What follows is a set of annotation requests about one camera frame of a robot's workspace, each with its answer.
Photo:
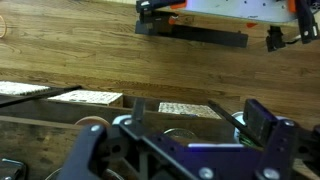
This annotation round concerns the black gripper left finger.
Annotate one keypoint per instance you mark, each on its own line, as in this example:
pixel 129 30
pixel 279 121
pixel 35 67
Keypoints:
pixel 96 146

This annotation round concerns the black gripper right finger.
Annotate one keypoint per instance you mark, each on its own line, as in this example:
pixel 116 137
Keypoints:
pixel 283 140

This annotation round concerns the dark wooden console table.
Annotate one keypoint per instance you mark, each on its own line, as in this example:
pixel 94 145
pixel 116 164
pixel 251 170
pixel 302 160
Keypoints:
pixel 39 129

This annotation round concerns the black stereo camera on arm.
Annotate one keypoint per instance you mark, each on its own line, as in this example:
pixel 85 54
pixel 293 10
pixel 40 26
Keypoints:
pixel 159 23

